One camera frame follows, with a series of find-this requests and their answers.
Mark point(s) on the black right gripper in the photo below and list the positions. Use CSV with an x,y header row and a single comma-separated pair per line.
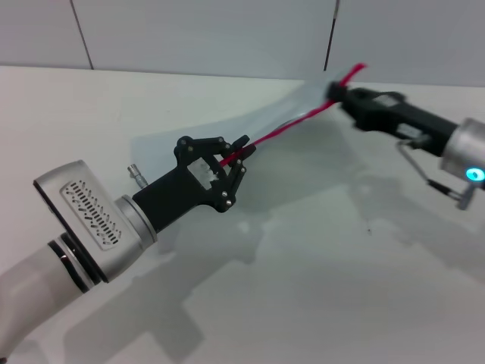
x,y
394,113

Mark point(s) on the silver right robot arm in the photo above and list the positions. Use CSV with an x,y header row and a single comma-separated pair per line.
x,y
464,148

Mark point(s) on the clear red-zip document bag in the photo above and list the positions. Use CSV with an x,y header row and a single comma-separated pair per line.
x,y
288,128

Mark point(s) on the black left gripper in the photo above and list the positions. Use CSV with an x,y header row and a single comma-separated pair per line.
x,y
182,193

